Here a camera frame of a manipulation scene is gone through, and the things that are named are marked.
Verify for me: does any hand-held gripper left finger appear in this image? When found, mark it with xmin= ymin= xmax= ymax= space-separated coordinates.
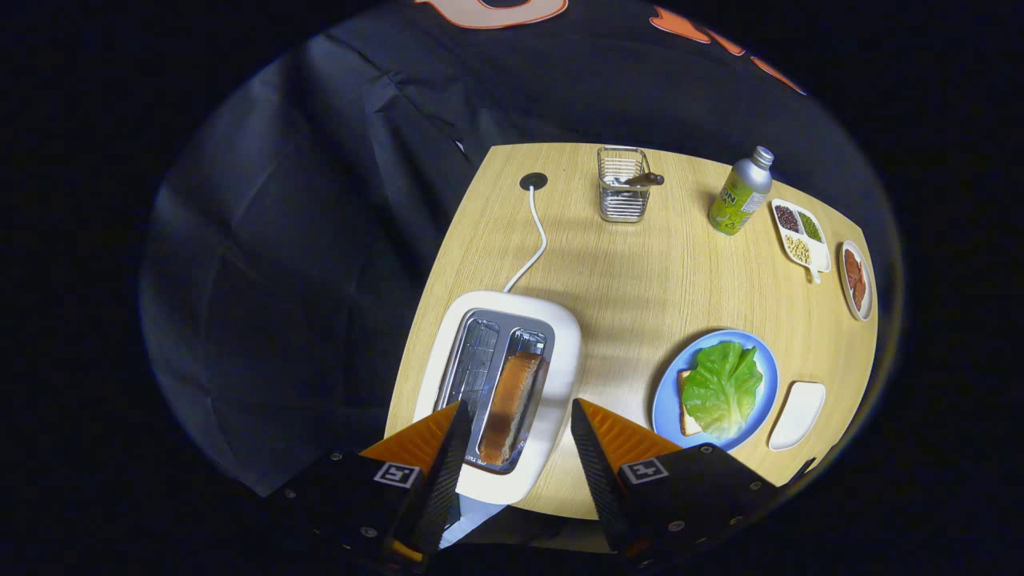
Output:
xmin=268 ymin=400 xmax=474 ymax=573

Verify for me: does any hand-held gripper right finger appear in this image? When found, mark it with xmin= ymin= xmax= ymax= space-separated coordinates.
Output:
xmin=570 ymin=398 xmax=781 ymax=565

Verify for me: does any white bread slice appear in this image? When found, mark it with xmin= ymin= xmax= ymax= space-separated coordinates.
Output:
xmin=478 ymin=352 xmax=550 ymax=467
xmin=677 ymin=369 xmax=705 ymax=437

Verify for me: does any green lettuce leaf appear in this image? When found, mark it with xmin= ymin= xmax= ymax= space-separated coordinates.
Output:
xmin=682 ymin=341 xmax=764 ymax=439

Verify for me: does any white toaster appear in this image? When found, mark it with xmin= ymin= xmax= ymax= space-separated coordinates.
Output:
xmin=412 ymin=290 xmax=583 ymax=506

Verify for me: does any blue round plate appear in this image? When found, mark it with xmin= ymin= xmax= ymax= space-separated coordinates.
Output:
xmin=651 ymin=329 xmax=779 ymax=451

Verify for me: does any white square plate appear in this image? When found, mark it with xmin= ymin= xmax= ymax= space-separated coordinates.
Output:
xmin=768 ymin=381 xmax=827 ymax=451

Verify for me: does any white oval plate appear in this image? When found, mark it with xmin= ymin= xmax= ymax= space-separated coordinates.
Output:
xmin=838 ymin=240 xmax=875 ymax=322

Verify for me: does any green labelled metal bottle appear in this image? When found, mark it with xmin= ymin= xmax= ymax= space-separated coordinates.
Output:
xmin=708 ymin=146 xmax=775 ymax=237

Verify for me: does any white divided dish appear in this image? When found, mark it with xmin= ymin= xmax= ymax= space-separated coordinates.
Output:
xmin=770 ymin=198 xmax=833 ymax=286

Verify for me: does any white power cable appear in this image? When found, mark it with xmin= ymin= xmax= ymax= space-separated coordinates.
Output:
xmin=502 ymin=186 xmax=549 ymax=294

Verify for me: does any wire mesh utensil holder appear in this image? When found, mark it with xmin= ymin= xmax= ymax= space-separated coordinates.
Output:
xmin=597 ymin=146 xmax=653 ymax=224

